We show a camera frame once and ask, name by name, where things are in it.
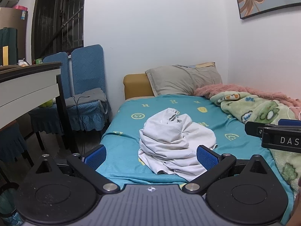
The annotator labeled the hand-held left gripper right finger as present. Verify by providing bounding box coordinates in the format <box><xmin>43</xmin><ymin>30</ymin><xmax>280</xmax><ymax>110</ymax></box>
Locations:
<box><xmin>182</xmin><ymin>145</ymin><xmax>268</xmax><ymax>195</ymax></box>

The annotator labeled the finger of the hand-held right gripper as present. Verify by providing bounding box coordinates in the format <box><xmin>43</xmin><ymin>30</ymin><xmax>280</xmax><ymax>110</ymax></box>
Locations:
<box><xmin>278</xmin><ymin>119</ymin><xmax>301</xmax><ymax>127</ymax></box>
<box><xmin>245</xmin><ymin>121</ymin><xmax>267</xmax><ymax>137</ymax></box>

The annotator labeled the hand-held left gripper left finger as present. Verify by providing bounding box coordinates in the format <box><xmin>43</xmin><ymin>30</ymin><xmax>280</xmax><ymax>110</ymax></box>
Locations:
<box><xmin>35</xmin><ymin>145</ymin><xmax>120</xmax><ymax>195</ymax></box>

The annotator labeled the white shirt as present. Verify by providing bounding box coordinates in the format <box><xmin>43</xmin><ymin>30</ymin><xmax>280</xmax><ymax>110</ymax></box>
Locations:
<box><xmin>138</xmin><ymin>108</ymin><xmax>218</xmax><ymax>182</ymax></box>

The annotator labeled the green printed blanket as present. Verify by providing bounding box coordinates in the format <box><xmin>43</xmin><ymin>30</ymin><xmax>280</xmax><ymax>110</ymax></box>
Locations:
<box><xmin>210</xmin><ymin>91</ymin><xmax>301</xmax><ymax>193</ymax></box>

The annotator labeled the pink fluffy blanket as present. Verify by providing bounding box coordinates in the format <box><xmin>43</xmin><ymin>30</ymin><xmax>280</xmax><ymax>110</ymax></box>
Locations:
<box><xmin>193</xmin><ymin>83</ymin><xmax>301</xmax><ymax>113</ymax></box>

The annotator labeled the grey cloth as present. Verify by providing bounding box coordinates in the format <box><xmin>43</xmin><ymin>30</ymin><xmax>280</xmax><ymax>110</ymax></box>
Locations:
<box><xmin>63</xmin><ymin>88</ymin><xmax>107</xmax><ymax>107</ymax></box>

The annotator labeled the grey pillow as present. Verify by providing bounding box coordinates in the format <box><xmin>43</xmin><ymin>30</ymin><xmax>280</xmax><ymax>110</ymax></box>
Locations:
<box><xmin>144</xmin><ymin>62</ymin><xmax>223</xmax><ymax>97</ymax></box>

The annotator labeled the dark blue covered chair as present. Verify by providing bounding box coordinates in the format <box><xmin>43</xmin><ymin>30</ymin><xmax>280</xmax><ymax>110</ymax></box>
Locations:
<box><xmin>0</xmin><ymin>122</ymin><xmax>34</xmax><ymax>184</ymax></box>

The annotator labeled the black mesh trash bin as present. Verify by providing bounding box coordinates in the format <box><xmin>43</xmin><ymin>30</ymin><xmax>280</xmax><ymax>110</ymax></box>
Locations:
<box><xmin>0</xmin><ymin>182</ymin><xmax>24</xmax><ymax>226</ymax></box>

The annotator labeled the white table with black legs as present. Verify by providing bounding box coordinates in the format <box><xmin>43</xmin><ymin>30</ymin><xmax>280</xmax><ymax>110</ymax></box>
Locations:
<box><xmin>0</xmin><ymin>61</ymin><xmax>80</xmax><ymax>154</ymax></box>

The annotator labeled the dark green box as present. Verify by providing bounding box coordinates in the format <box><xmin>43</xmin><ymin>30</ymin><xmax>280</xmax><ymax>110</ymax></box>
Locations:
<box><xmin>0</xmin><ymin>28</ymin><xmax>19</xmax><ymax>66</ymax></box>

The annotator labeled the dark barred window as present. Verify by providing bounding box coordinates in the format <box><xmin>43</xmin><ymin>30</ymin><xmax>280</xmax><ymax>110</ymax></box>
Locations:
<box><xmin>31</xmin><ymin>0</ymin><xmax>87</xmax><ymax>62</ymax></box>

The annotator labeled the cardboard box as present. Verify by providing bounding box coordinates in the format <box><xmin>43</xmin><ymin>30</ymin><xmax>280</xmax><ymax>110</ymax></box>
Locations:
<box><xmin>0</xmin><ymin>7</ymin><xmax>29</xmax><ymax>64</ymax></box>

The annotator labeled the white cable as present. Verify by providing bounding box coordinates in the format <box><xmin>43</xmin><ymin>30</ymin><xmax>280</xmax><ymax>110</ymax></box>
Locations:
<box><xmin>288</xmin><ymin>106</ymin><xmax>301</xmax><ymax>120</ymax></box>

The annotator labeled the black cable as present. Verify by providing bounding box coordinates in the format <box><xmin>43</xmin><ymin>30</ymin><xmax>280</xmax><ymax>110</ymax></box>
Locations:
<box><xmin>73</xmin><ymin>96</ymin><xmax>91</xmax><ymax>157</ymax></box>

